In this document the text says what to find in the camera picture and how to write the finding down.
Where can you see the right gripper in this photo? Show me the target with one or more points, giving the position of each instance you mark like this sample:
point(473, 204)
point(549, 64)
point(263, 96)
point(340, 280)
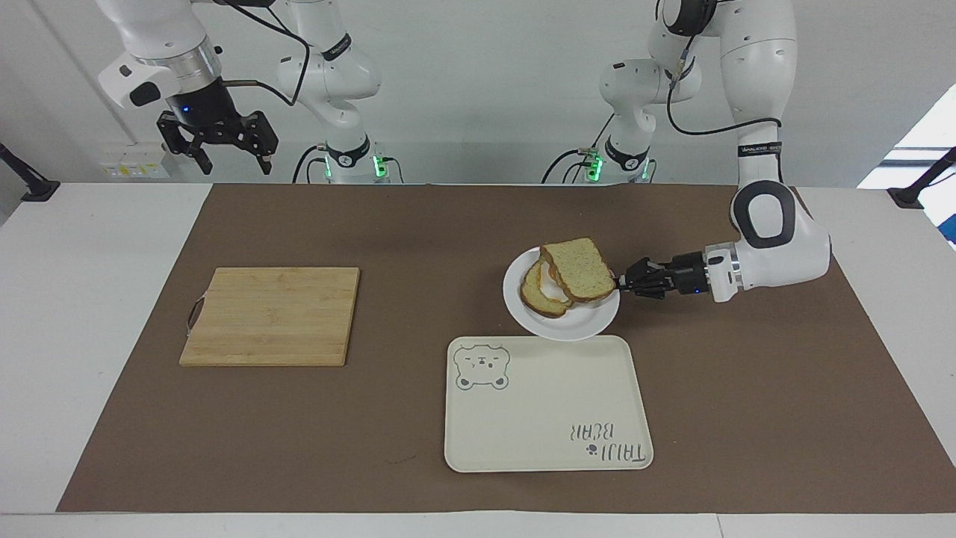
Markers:
point(200, 107)

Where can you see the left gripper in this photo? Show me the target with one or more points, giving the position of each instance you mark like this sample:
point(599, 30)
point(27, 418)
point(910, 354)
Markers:
point(688, 273)

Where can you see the bread slice with brown crust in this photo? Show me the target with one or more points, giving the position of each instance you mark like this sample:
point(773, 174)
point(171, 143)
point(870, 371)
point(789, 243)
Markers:
point(539, 297)
point(579, 269)

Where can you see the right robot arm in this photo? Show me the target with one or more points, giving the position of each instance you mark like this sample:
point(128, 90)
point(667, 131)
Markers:
point(160, 30)

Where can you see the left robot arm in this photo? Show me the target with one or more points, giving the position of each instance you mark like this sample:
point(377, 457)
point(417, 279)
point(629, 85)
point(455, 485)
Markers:
point(784, 239)

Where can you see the white round plate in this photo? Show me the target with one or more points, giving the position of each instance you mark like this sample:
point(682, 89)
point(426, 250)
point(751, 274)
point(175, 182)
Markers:
point(567, 321)

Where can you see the fried egg filling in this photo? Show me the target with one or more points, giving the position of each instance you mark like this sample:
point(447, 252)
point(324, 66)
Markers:
point(547, 270)

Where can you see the cream tray with bear print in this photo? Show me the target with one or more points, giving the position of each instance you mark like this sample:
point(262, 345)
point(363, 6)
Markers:
point(538, 411)

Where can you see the wooden cutting board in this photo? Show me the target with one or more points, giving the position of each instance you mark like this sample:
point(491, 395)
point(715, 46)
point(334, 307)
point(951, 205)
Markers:
point(272, 317)

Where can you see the black stand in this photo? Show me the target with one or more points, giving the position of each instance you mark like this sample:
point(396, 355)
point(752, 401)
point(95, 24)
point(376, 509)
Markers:
point(33, 187)
point(911, 193)

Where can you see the white wall socket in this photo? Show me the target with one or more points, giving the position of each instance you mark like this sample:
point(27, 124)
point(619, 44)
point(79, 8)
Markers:
point(133, 163)

